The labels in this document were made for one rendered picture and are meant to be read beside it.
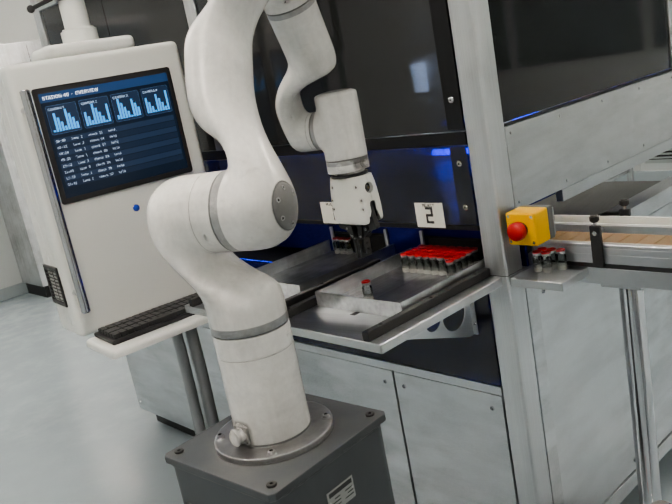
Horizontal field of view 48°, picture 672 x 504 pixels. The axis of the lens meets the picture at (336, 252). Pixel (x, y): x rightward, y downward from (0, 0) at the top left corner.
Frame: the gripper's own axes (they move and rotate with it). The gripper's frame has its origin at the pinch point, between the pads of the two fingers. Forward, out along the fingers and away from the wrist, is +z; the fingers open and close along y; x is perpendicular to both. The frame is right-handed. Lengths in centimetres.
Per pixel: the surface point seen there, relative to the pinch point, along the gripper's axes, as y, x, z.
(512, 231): -18.3, -25.8, 3.5
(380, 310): -0.4, -1.4, 14.3
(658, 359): -13, -98, 64
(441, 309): -10.7, -8.7, 15.5
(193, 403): 99, -7, 60
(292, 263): 53, -23, 14
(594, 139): -13, -73, -7
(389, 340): -11.2, 8.0, 15.7
